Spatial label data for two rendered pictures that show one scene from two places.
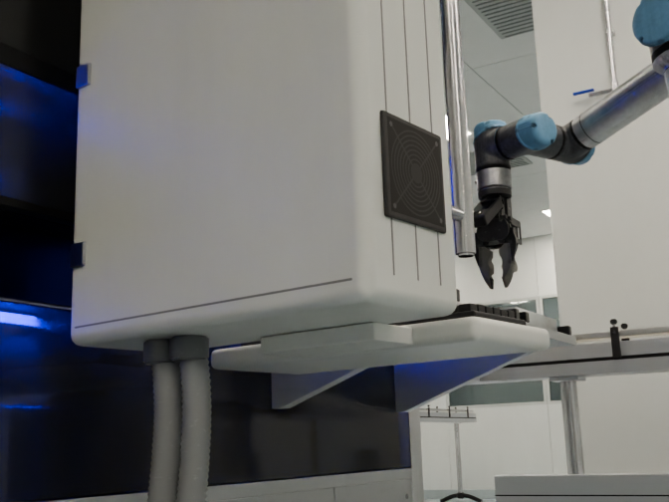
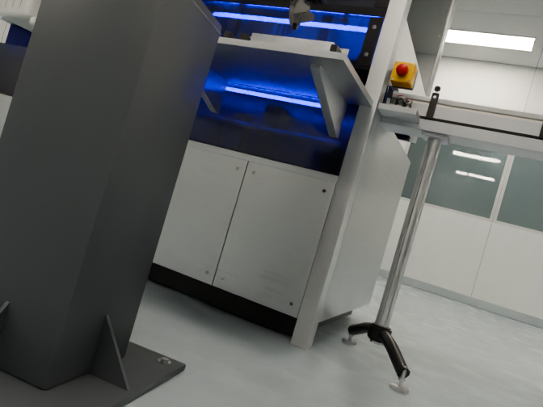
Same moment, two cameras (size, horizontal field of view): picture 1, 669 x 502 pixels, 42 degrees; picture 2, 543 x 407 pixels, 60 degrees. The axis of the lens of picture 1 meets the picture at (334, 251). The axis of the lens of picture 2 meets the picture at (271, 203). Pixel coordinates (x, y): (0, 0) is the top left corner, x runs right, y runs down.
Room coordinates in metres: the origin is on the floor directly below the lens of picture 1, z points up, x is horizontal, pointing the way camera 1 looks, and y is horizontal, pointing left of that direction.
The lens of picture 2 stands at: (1.74, -1.76, 0.42)
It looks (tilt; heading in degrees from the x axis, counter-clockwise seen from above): 1 degrees up; 83
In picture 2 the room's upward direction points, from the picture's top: 16 degrees clockwise
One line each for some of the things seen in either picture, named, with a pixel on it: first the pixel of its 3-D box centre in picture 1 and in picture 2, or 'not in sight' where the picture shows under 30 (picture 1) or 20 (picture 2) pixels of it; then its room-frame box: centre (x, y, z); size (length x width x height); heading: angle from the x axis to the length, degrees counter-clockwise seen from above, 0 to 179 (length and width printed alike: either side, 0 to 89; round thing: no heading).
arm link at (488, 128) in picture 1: (492, 147); not in sight; (1.83, -0.35, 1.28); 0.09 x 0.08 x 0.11; 35
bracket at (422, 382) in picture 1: (465, 379); (326, 104); (2.00, -0.28, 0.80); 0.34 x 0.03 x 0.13; 59
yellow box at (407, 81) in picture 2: not in sight; (404, 75); (2.24, -0.20, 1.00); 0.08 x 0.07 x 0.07; 59
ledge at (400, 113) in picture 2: not in sight; (399, 115); (2.28, -0.17, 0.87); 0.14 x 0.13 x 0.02; 59
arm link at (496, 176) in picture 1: (492, 182); not in sight; (1.84, -0.35, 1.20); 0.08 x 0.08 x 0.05
